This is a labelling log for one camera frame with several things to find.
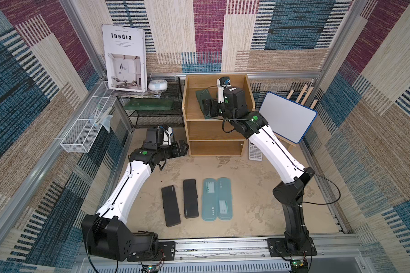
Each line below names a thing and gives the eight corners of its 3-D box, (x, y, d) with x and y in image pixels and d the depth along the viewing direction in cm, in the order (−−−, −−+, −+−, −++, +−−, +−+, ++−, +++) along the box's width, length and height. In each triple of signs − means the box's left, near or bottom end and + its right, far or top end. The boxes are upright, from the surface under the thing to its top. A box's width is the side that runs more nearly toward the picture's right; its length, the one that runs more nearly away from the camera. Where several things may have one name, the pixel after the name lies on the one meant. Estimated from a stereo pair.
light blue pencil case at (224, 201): (217, 220, 84) (217, 219, 82) (215, 179, 97) (215, 177, 96) (233, 220, 84) (234, 219, 82) (230, 179, 97) (230, 177, 96)
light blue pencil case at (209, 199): (201, 220, 83) (201, 219, 82) (202, 180, 97) (202, 178, 95) (218, 220, 83) (218, 219, 82) (216, 180, 97) (217, 178, 95)
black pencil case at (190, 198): (185, 218, 84) (184, 217, 82) (183, 181, 96) (183, 179, 95) (199, 217, 84) (198, 215, 83) (195, 180, 97) (195, 178, 95)
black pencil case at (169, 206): (166, 228, 82) (165, 226, 80) (161, 189, 93) (160, 187, 92) (181, 223, 83) (180, 222, 81) (173, 186, 95) (173, 184, 93)
